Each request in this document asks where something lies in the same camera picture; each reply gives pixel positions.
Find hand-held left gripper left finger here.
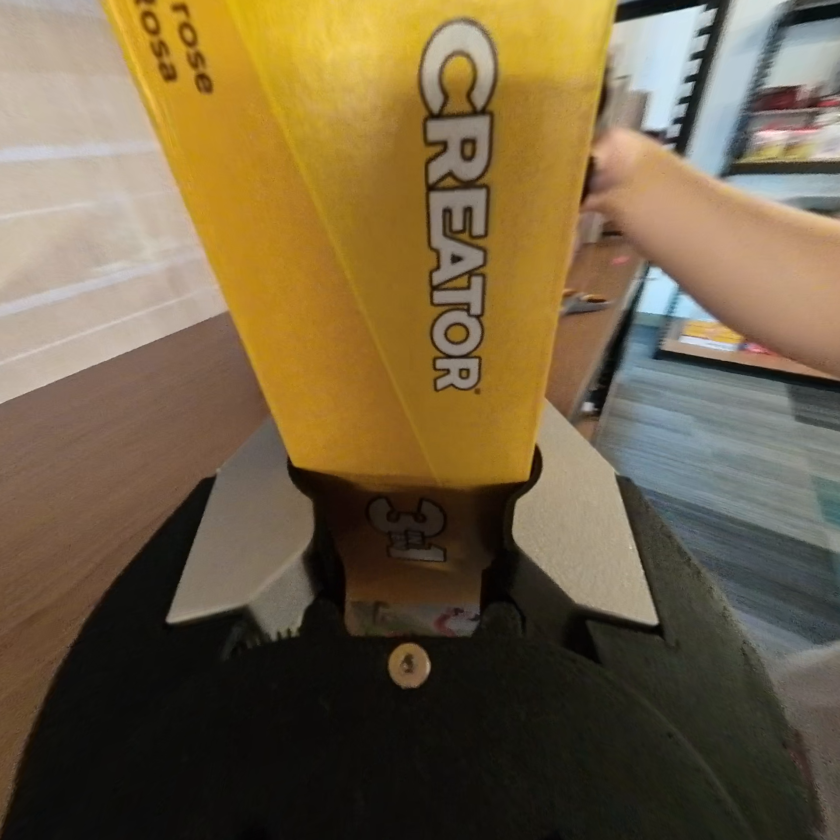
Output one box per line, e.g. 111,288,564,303
166,419,319,645

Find person's white shirt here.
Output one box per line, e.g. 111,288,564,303
768,646,840,840

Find wooden desk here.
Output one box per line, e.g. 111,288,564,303
0,233,647,762

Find grey and yellow scissors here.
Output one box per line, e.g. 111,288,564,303
559,289,614,316

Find grey metal shelf rack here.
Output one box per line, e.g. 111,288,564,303
653,0,840,382

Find stack of small yellow packets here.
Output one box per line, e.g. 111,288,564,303
676,315,749,352

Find yellow toy box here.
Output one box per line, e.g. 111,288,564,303
98,0,619,639

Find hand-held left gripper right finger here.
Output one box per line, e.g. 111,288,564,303
507,406,660,647

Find person's right forearm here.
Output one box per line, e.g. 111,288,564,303
623,157,840,382

